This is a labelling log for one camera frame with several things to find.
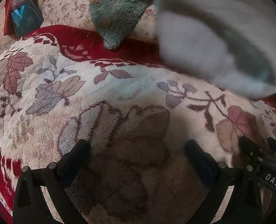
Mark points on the floral fleece blanket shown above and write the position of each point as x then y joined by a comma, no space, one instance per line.
116,93

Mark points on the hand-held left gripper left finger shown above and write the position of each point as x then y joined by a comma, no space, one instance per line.
78,154

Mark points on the red cloth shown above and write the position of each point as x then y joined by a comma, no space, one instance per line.
8,16

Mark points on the blue gift bag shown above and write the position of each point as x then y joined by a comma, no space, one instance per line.
27,21

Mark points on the grey-green fleece jacket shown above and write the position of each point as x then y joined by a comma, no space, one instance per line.
114,11

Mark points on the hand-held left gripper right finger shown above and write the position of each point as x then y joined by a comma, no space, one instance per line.
196,156

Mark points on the grey sweatshirt with brown label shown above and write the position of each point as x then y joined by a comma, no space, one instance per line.
187,46

